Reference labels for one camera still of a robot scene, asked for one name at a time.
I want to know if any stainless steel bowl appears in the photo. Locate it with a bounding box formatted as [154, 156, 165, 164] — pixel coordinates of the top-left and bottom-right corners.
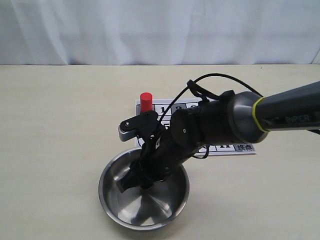
[98, 147, 190, 231]

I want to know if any white backdrop curtain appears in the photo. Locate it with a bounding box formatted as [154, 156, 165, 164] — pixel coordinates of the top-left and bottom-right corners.
[0, 0, 320, 65]

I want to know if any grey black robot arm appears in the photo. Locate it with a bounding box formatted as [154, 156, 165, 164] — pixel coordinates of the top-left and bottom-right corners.
[117, 81, 320, 192]

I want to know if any paper number game board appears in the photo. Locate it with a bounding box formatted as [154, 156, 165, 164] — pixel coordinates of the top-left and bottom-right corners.
[135, 99, 257, 157]

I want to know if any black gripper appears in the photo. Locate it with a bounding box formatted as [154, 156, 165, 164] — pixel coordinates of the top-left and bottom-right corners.
[117, 126, 195, 193]

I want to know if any red cylinder game piece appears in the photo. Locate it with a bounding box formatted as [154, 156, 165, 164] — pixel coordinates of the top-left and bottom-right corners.
[140, 92, 153, 113]

